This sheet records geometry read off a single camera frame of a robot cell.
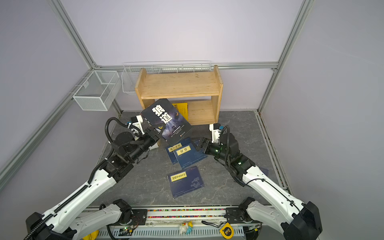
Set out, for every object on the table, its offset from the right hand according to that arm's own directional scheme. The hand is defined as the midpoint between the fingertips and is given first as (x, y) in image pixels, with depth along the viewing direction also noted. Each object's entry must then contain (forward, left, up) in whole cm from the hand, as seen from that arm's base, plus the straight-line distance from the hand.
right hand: (194, 142), depth 70 cm
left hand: (+3, +12, +8) cm, 15 cm away
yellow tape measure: (-33, -15, -25) cm, 44 cm away
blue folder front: (-9, +6, -27) cm, 29 cm away
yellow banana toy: (-35, +45, -22) cm, 61 cm away
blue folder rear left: (+8, +16, -26) cm, 32 cm away
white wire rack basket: (+47, +42, +9) cm, 63 cm away
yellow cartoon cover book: (+26, +7, -3) cm, 27 cm away
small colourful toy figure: (-32, +4, -24) cm, 40 cm away
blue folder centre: (+8, +5, -26) cm, 27 cm away
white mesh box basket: (+39, +64, -1) cm, 75 cm away
